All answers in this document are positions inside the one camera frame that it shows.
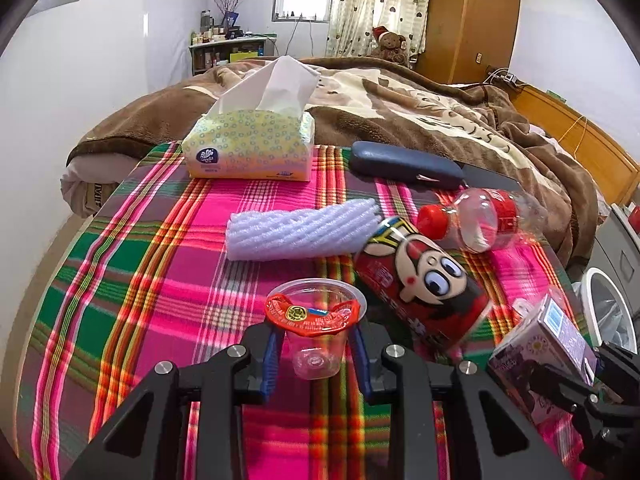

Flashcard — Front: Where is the white foam fruit net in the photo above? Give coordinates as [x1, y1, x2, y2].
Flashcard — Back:
[226, 198, 379, 262]

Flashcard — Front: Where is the dark blue glasses case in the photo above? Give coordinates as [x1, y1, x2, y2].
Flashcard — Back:
[348, 141, 466, 191]

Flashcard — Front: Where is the clear plastic bottle red label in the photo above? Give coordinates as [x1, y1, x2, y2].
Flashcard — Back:
[417, 187, 548, 253]

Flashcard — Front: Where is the cluttered shelf with bottles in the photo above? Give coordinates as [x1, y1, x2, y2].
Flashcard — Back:
[189, 35, 278, 77]

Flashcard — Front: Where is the white round trash bin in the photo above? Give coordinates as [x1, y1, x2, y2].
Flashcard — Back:
[582, 267, 640, 348]

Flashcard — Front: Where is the brown teddy bear red hat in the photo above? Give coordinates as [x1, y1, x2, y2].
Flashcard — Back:
[371, 25, 408, 66]

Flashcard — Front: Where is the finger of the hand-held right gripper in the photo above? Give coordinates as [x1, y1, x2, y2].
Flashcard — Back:
[597, 341, 640, 386]
[530, 364, 601, 413]

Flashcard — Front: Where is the green patterned tissue pack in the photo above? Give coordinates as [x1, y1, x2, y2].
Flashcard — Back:
[181, 55, 322, 182]

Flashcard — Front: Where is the vase of dry branches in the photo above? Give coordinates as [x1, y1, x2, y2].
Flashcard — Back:
[202, 0, 253, 28]

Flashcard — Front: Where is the small wall window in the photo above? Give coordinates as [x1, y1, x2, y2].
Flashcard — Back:
[272, 0, 335, 23]

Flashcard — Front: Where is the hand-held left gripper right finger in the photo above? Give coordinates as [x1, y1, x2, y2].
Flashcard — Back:
[347, 322, 573, 480]

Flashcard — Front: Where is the clear plastic cup red lid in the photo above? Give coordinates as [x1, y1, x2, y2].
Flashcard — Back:
[265, 278, 367, 380]

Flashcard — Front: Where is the heart patterned curtain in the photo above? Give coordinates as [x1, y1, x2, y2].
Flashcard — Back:
[325, 0, 433, 58]

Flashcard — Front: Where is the grey drawer cabinet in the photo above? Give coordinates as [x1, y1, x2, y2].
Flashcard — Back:
[592, 202, 640, 286]

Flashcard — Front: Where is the power strip with plugs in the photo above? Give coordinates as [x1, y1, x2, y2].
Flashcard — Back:
[487, 67, 521, 88]

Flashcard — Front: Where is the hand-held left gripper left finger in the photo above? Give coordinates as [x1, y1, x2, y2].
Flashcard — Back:
[65, 322, 286, 480]

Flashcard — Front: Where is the orange cable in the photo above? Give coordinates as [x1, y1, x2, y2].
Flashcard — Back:
[557, 115, 588, 146]

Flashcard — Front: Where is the purple drink carton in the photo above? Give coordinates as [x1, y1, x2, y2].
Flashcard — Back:
[487, 292, 598, 426]

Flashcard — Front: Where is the black flat pad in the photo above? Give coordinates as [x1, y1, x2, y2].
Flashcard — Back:
[460, 162, 523, 196]

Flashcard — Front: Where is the brown patterned blanket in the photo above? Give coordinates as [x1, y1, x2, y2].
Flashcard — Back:
[67, 56, 598, 266]

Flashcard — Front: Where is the red cartoon milk can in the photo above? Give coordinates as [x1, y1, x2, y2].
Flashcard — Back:
[352, 216, 493, 351]

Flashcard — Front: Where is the wooden bed headboard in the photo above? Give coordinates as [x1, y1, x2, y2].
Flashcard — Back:
[510, 82, 640, 206]

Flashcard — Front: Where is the wooden wardrobe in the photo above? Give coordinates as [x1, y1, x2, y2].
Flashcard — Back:
[415, 0, 523, 86]

